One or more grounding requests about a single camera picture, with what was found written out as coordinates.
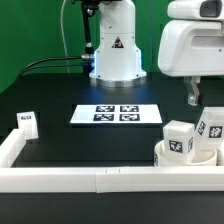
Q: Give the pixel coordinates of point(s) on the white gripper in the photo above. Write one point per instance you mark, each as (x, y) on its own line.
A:
(192, 49)

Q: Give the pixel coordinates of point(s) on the white round stool seat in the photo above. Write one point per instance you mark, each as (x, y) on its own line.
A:
(202, 158)

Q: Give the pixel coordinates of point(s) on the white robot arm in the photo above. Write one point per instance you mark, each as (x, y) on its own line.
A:
(117, 60)

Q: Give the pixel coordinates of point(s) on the white marker sheet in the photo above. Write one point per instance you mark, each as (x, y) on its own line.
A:
(116, 114)

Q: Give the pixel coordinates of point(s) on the white U-shaped fence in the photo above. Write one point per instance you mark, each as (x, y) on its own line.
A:
(100, 180)

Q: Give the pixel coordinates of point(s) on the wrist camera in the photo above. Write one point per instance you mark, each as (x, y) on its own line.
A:
(196, 9)

